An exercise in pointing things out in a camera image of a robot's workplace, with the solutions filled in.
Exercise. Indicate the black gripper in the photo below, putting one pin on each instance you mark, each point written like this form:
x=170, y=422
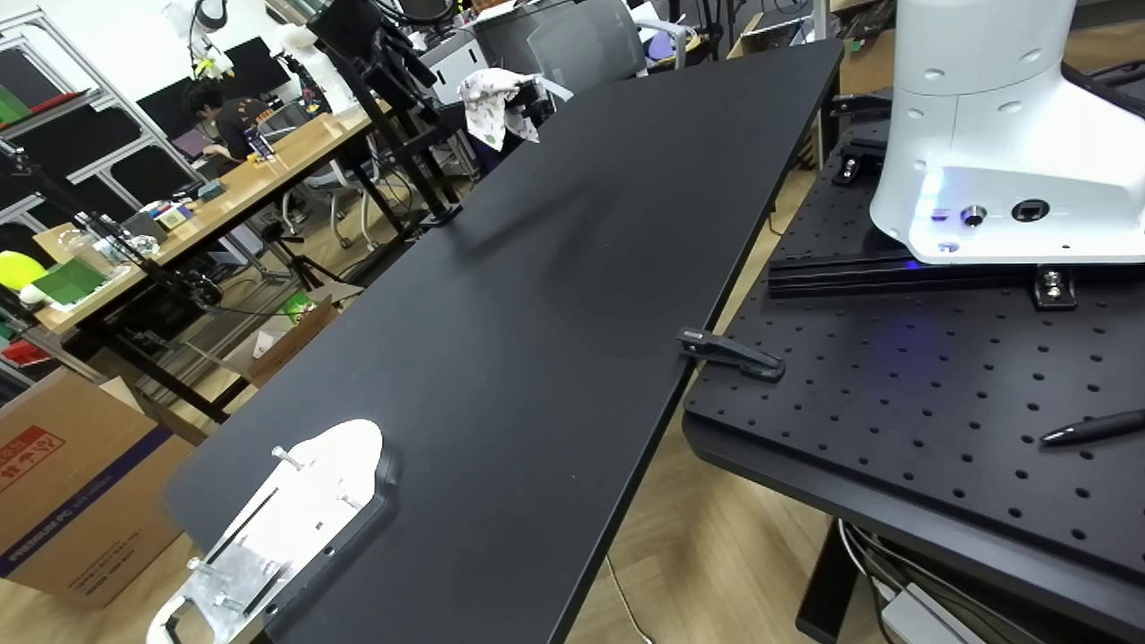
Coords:
x=347, y=22

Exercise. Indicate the white printed cloth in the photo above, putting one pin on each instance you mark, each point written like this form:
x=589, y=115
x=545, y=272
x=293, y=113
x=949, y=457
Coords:
x=489, y=109

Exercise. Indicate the black rod stand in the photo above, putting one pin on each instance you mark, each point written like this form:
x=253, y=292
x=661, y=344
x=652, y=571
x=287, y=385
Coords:
x=441, y=218

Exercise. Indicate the black monitor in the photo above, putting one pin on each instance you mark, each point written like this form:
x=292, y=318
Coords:
x=254, y=65

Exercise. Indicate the long wooden desk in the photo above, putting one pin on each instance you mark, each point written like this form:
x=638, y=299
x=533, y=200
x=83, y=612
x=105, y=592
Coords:
x=273, y=157

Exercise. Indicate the green item on floor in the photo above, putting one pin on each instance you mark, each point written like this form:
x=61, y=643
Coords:
x=298, y=307

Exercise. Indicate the green board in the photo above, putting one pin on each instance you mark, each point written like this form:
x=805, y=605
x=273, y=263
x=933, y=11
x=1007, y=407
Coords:
x=69, y=283

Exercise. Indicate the yellow-green object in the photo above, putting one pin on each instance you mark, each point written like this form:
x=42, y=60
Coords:
x=19, y=272

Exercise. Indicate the red item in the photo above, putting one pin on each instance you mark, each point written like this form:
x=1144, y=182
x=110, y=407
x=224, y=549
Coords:
x=21, y=355

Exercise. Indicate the cardboard box with red print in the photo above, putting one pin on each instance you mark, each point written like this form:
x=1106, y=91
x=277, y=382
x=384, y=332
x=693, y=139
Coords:
x=83, y=489

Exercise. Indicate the black perforated breadboard table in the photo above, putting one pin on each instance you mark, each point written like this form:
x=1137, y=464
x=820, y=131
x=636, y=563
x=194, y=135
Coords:
x=954, y=396

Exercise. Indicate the grey power adapter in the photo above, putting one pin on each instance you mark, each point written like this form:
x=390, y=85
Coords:
x=924, y=621

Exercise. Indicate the black pen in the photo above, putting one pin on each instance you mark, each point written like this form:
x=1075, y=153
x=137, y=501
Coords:
x=1092, y=426

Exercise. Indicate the black camera tripod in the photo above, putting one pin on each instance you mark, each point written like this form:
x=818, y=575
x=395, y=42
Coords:
x=292, y=255

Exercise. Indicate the aluminium frame with black panels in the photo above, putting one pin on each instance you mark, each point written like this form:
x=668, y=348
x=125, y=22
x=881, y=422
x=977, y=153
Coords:
x=83, y=139

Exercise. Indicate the black aluminium rail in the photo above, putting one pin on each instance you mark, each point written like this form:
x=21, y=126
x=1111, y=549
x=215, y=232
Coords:
x=860, y=277

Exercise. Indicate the black bracket with bolts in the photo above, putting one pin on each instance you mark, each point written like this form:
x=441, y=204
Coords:
x=1053, y=288

